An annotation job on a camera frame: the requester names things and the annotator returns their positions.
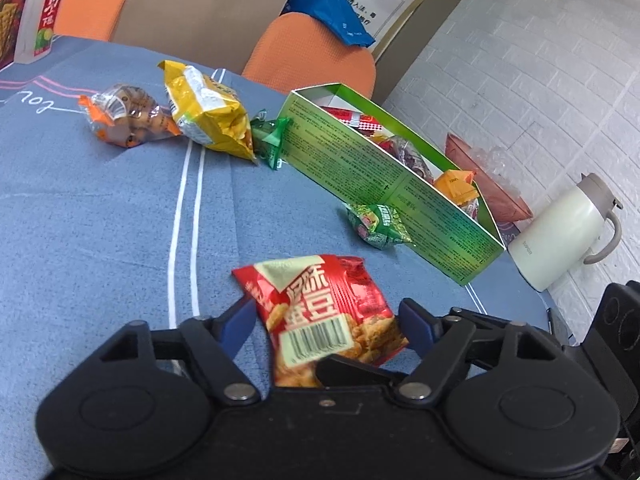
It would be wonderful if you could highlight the red spicy bean packet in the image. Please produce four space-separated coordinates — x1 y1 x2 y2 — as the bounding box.
232 255 408 388

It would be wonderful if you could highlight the orange snack packet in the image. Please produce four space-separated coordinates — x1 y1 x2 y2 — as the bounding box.
434 169 480 220

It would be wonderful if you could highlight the clear red dates packet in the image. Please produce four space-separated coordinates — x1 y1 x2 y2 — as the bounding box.
370 134 434 184

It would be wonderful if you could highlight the small green candy packet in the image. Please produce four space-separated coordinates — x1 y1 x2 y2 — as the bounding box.
250 110 291 170

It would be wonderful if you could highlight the yellow green chips packet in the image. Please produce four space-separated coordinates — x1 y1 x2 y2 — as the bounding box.
158 60 255 162

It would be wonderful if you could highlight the clear orange nut packet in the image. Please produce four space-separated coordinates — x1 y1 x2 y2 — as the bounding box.
78 84 181 148

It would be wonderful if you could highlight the cream thermos jug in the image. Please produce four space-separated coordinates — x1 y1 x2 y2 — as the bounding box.
508 172 623 292

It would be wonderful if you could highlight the green cardboard box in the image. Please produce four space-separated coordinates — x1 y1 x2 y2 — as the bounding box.
280 84 506 285

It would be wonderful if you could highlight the green pea snack packet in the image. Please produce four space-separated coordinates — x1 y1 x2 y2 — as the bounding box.
345 204 412 250

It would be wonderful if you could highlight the pink plastic bowl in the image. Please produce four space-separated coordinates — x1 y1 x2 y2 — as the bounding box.
445 133 534 223

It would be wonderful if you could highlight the blue tablecloth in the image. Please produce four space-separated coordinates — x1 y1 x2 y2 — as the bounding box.
1 37 552 479

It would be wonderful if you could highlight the clear plastic bag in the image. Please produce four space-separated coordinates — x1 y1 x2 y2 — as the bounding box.
470 146 521 198

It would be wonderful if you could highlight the red white snack packet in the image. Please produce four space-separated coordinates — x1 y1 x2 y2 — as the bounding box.
322 106 383 132

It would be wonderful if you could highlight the right orange chair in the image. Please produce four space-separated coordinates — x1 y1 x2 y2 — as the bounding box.
242 13 376 98

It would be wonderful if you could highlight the brown paper bag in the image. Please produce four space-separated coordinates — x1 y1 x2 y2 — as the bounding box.
111 0 288 74

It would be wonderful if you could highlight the blue fabric bag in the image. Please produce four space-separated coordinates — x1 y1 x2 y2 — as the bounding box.
241 0 377 49

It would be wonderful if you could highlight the red white juice carton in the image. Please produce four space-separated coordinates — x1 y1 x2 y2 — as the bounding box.
14 0 62 64

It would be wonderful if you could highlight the red cracker box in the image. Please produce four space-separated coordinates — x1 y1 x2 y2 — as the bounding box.
0 0 26 68

